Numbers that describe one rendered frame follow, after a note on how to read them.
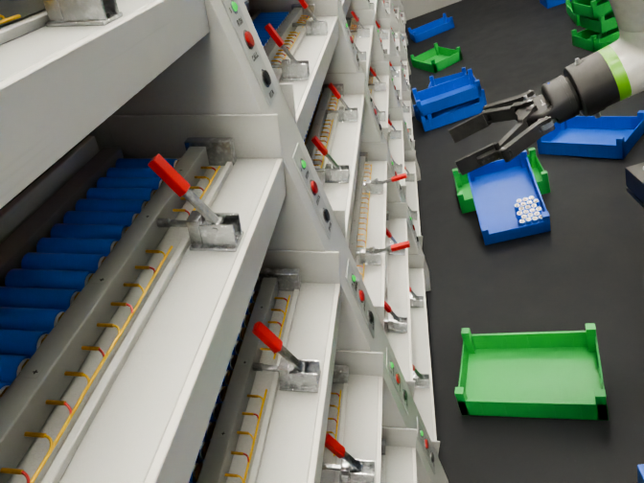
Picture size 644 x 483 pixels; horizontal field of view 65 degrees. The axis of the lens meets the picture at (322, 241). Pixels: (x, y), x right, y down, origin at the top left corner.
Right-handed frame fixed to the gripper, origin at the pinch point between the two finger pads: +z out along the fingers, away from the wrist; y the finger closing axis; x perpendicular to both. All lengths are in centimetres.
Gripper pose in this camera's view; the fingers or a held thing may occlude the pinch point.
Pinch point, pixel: (460, 149)
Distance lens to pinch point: 99.3
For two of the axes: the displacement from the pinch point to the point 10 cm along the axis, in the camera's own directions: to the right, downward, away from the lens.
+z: -8.3, 3.9, 4.0
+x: -5.4, -7.1, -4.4
